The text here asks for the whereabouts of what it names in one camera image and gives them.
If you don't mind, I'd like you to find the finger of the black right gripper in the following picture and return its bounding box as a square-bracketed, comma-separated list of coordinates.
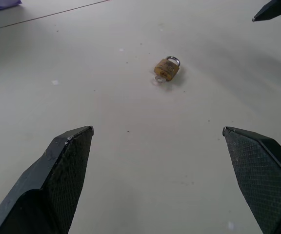
[252, 0, 281, 23]

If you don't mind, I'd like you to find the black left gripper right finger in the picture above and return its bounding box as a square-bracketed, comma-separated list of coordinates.
[222, 126, 281, 234]

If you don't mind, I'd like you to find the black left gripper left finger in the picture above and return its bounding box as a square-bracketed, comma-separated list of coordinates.
[0, 125, 94, 234]

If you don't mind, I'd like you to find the brass padlock with silver shackle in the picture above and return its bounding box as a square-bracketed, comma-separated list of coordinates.
[154, 56, 181, 82]

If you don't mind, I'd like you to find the purple cloth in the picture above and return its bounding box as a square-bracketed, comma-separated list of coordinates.
[0, 0, 23, 16]

